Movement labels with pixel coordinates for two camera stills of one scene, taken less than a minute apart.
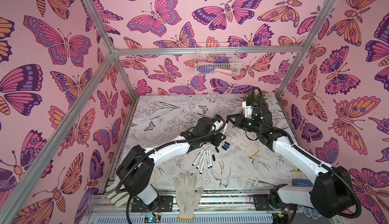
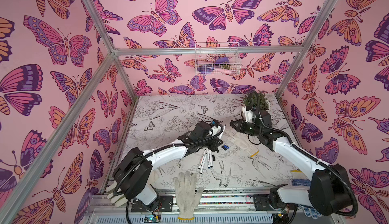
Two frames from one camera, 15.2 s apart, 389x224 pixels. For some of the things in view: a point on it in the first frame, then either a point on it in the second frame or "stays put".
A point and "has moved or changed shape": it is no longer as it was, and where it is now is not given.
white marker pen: x=197 y=157 has moved or changed shape
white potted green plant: x=247 y=101 stays put
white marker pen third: x=200 y=159 stays put
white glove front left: x=117 y=198 stays put
